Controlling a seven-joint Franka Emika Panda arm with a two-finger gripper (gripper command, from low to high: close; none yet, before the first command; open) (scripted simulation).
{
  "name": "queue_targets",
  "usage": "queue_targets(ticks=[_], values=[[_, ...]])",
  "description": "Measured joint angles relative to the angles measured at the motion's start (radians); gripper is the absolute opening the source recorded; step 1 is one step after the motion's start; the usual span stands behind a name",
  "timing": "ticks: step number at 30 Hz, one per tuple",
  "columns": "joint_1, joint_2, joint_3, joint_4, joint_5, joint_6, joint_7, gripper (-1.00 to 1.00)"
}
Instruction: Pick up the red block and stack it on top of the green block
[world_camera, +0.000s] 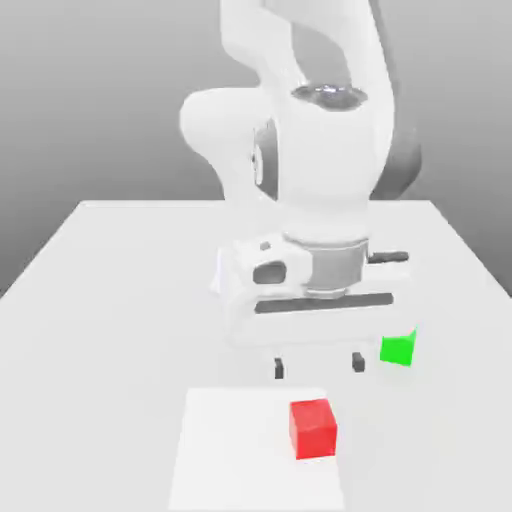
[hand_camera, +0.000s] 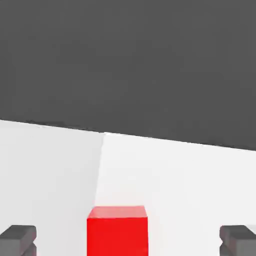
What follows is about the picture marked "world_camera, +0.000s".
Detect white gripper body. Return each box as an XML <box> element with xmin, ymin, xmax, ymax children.
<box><xmin>223</xmin><ymin>274</ymin><xmax>416</xmax><ymax>350</ymax></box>

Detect small green cube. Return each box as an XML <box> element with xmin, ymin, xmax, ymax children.
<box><xmin>378</xmin><ymin>325</ymin><xmax>418</xmax><ymax>368</ymax></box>

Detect small red cube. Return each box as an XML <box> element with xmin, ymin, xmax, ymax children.
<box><xmin>288</xmin><ymin>397</ymin><xmax>339</xmax><ymax>462</ymax></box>

